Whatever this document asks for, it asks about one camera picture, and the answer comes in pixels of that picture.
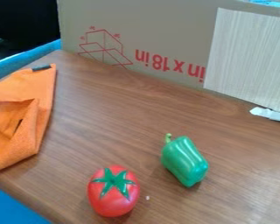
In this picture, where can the light wooden board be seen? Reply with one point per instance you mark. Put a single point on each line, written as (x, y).
(249, 58)

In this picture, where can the orange cloth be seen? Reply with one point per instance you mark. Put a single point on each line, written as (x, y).
(19, 116)

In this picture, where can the cardboard box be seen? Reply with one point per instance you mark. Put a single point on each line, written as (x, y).
(154, 38)

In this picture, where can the green toy pepper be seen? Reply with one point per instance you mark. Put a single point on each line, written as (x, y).
(185, 162)

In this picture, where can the red toy tomato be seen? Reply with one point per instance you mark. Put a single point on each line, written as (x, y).
(113, 194)

